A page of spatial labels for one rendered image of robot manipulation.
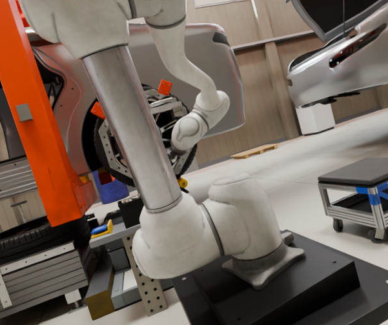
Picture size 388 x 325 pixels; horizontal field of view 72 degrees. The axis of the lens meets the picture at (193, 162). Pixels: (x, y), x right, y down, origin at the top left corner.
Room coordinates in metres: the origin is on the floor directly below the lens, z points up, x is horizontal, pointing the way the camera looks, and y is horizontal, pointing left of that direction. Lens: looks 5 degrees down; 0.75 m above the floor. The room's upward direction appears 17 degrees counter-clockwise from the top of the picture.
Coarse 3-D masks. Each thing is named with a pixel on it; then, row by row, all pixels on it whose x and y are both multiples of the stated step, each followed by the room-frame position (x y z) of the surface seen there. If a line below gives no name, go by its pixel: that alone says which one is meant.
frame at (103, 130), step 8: (152, 96) 1.65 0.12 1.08; (160, 96) 1.64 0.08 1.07; (184, 112) 1.66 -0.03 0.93; (104, 128) 1.56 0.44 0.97; (104, 136) 1.56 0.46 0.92; (104, 144) 1.56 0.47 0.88; (112, 152) 1.57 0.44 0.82; (112, 160) 1.56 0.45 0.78; (184, 160) 1.65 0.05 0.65; (112, 168) 1.56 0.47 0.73; (120, 168) 1.57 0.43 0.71; (176, 168) 1.63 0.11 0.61; (128, 176) 1.58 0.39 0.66
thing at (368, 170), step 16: (368, 160) 1.56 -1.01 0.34; (384, 160) 1.46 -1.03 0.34; (320, 176) 1.52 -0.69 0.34; (336, 176) 1.42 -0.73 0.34; (352, 176) 1.34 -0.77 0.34; (368, 176) 1.27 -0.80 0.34; (384, 176) 1.23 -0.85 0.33; (320, 192) 1.53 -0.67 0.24; (368, 192) 1.23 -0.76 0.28; (384, 192) 1.55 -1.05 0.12; (336, 208) 1.44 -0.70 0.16; (352, 208) 1.50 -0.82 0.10; (368, 208) 1.44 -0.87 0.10; (384, 208) 1.39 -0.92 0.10; (336, 224) 1.47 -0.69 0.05; (368, 224) 1.27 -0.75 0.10; (384, 224) 1.21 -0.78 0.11; (384, 240) 1.25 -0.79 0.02
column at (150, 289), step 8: (128, 240) 1.22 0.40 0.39; (128, 248) 1.22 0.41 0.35; (128, 256) 1.22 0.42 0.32; (136, 264) 1.22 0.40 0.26; (136, 272) 1.22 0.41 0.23; (136, 280) 1.22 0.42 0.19; (144, 280) 1.22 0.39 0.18; (152, 280) 1.25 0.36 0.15; (144, 288) 1.22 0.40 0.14; (152, 288) 1.23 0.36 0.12; (160, 288) 1.24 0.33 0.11; (144, 296) 1.22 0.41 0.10; (152, 296) 1.23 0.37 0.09; (160, 296) 1.23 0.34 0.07; (144, 304) 1.22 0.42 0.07; (152, 304) 1.22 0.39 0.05; (160, 304) 1.23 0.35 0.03; (152, 312) 1.22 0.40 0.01
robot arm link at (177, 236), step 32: (32, 0) 0.49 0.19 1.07; (64, 0) 0.49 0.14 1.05; (96, 0) 0.50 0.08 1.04; (64, 32) 0.51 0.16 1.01; (96, 32) 0.51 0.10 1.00; (128, 32) 0.57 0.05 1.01; (96, 64) 0.54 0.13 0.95; (128, 64) 0.57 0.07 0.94; (96, 96) 0.59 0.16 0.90; (128, 96) 0.56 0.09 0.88; (128, 128) 0.58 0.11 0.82; (128, 160) 0.61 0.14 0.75; (160, 160) 0.61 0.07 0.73; (160, 192) 0.62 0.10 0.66; (160, 224) 0.61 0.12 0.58; (192, 224) 0.63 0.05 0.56; (160, 256) 0.63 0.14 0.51; (192, 256) 0.64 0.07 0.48
